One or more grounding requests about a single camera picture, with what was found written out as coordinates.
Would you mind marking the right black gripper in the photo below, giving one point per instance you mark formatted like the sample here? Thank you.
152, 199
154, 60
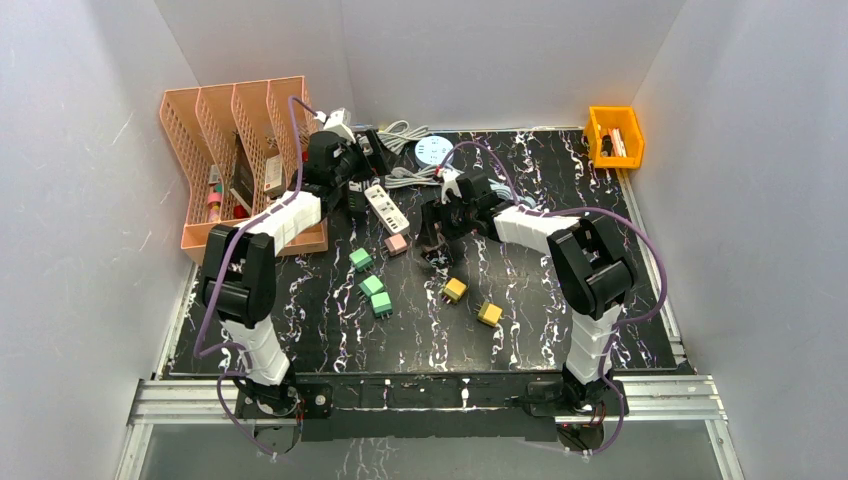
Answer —
434, 211

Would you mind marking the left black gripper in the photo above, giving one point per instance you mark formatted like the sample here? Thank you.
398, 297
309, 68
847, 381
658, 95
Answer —
370, 154

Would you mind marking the round blue socket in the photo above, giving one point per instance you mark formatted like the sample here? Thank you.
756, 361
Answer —
430, 151

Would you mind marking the yellow plug adapter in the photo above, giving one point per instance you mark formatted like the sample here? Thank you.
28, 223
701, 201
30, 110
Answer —
453, 290

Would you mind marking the pink plug adapter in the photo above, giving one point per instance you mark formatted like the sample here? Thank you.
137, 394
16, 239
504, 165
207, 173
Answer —
396, 245

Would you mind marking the green plug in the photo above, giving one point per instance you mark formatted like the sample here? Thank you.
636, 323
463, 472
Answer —
361, 260

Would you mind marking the yellow plug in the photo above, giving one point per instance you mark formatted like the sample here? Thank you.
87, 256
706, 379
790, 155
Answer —
489, 314

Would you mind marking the green plug adapter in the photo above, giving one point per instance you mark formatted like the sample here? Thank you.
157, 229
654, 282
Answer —
370, 286
381, 304

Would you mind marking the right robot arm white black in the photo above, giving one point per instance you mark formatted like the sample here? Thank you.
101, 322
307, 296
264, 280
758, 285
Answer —
594, 274

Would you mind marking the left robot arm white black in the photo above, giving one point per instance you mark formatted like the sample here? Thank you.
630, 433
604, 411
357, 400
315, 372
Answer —
238, 269

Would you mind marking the pink file rack organizer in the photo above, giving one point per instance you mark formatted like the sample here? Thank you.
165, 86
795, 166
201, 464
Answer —
227, 138

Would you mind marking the orange storage bin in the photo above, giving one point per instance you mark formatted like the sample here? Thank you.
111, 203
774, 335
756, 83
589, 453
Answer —
614, 137

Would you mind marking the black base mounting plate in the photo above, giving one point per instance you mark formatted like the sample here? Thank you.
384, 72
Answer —
541, 405

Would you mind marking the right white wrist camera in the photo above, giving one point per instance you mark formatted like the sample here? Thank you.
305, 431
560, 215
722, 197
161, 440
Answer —
449, 186

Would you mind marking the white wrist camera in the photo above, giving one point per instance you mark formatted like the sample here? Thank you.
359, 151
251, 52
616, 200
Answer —
449, 186
338, 121

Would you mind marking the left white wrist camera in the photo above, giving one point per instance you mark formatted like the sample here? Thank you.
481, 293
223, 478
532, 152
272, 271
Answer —
338, 121

